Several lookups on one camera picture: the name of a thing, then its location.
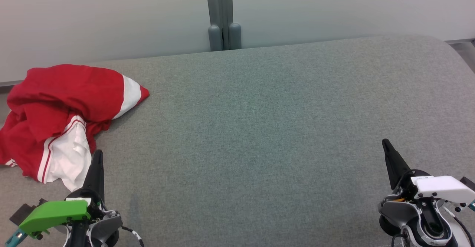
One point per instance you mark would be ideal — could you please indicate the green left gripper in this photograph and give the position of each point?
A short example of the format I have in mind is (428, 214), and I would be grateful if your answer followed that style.
(55, 213)

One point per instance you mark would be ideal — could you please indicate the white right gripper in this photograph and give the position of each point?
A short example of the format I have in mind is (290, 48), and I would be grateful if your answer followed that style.
(441, 187)

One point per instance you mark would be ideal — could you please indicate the red shorts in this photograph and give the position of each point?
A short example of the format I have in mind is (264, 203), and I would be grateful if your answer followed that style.
(74, 87)

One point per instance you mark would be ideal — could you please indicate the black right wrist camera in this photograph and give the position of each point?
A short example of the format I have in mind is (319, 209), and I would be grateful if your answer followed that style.
(468, 184)

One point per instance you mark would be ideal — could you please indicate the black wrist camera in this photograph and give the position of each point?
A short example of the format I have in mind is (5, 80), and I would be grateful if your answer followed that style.
(20, 213)
(468, 184)

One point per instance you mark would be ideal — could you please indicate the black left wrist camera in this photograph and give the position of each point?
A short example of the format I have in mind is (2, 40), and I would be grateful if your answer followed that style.
(20, 213)

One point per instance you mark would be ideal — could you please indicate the teal right camera connector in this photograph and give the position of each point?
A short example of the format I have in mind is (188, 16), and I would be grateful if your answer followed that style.
(472, 204)

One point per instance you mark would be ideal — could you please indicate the teal camera connector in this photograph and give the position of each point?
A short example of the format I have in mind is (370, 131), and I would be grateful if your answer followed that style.
(472, 204)
(15, 237)

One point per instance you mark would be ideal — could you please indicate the teal left camera connector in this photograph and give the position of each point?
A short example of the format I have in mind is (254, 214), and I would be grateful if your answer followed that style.
(15, 237)

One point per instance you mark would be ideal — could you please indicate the grey double-foot partition post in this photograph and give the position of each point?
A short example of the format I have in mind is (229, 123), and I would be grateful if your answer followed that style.
(219, 2)

